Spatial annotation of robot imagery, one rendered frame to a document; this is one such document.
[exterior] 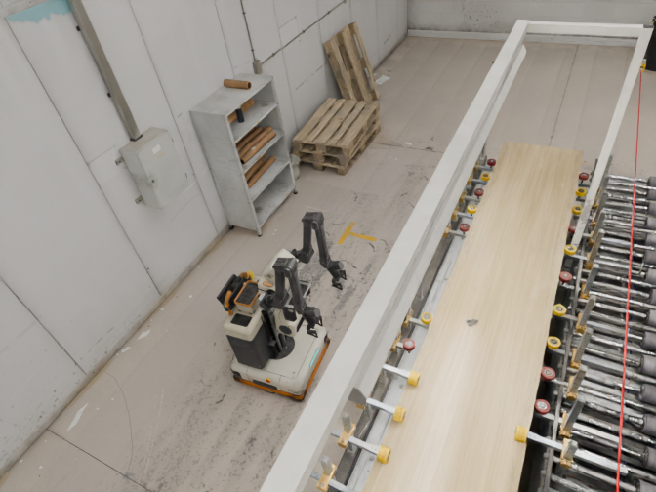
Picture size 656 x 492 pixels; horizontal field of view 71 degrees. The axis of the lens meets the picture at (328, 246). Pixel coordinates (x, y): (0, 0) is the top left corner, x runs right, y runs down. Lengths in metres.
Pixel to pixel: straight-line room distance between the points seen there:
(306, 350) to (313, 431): 2.80
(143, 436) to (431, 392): 2.43
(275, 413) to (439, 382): 1.55
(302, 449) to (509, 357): 2.20
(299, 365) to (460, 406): 1.45
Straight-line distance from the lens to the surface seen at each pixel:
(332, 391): 1.18
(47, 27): 4.01
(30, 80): 3.92
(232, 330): 3.55
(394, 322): 1.40
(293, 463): 1.12
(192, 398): 4.31
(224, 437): 4.04
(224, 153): 4.91
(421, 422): 2.87
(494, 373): 3.08
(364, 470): 3.07
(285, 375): 3.83
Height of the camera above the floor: 3.48
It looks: 43 degrees down
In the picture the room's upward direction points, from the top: 9 degrees counter-clockwise
